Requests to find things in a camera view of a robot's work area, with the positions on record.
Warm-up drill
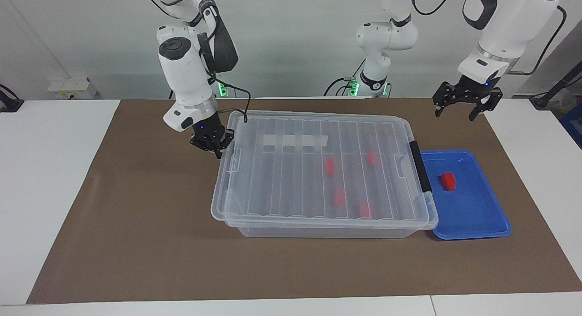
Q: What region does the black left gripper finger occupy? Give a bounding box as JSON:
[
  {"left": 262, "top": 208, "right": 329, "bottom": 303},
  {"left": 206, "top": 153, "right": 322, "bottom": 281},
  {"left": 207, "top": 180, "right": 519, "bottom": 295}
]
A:
[
  {"left": 469, "top": 94, "right": 504, "bottom": 122},
  {"left": 432, "top": 82, "right": 455, "bottom": 118}
]

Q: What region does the clear ribbed plastic lid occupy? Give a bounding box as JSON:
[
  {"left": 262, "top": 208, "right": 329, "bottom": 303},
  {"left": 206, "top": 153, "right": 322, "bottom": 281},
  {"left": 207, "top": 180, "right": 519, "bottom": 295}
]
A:
[{"left": 211, "top": 110, "right": 433, "bottom": 223}]

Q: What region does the blue plastic tray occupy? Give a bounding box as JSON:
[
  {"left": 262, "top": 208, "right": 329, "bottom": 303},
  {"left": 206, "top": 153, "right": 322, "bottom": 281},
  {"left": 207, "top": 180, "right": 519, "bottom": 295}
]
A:
[{"left": 418, "top": 150, "right": 512, "bottom": 241}]

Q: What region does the clear plastic storage box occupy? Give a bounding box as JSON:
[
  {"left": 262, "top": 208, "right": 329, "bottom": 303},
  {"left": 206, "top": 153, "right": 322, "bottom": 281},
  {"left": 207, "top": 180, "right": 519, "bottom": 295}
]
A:
[{"left": 223, "top": 110, "right": 439, "bottom": 238}]

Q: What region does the black stand pole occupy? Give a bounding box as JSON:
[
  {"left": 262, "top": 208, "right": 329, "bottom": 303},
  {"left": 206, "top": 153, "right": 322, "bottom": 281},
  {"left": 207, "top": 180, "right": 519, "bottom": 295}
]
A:
[{"left": 530, "top": 61, "right": 582, "bottom": 110}]

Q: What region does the blue crate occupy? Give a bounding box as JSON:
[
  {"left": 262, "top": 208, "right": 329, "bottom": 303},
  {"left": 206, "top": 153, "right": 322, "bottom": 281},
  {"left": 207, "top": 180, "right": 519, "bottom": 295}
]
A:
[{"left": 559, "top": 102, "right": 582, "bottom": 148}]

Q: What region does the brown table mat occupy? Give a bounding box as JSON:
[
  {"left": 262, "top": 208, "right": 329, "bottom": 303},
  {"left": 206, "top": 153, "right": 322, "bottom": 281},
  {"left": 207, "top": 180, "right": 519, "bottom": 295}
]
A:
[{"left": 26, "top": 98, "right": 582, "bottom": 304}]

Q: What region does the black box latch handle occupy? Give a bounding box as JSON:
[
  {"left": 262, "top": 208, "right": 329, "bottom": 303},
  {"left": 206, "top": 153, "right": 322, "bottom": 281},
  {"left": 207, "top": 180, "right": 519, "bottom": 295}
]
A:
[{"left": 408, "top": 140, "right": 432, "bottom": 193}]

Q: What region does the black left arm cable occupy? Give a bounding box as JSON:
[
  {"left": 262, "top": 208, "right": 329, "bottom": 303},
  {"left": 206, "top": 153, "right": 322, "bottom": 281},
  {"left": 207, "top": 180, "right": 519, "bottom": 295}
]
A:
[{"left": 409, "top": 0, "right": 568, "bottom": 75}]

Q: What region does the black base cable bundle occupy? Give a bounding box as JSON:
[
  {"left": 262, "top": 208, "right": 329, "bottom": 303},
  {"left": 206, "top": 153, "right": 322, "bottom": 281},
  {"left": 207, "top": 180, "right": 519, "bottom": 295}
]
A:
[{"left": 324, "top": 57, "right": 368, "bottom": 97}]

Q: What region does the white wall socket box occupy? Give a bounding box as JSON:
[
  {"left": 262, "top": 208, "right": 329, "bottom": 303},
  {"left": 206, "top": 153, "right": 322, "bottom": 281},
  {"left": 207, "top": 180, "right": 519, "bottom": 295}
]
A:
[{"left": 48, "top": 77, "right": 98, "bottom": 100}]

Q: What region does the black clamp mount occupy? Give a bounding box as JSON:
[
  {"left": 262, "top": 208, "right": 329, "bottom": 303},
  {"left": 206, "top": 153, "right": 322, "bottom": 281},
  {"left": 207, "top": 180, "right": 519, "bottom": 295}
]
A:
[{"left": 0, "top": 84, "right": 24, "bottom": 113}]

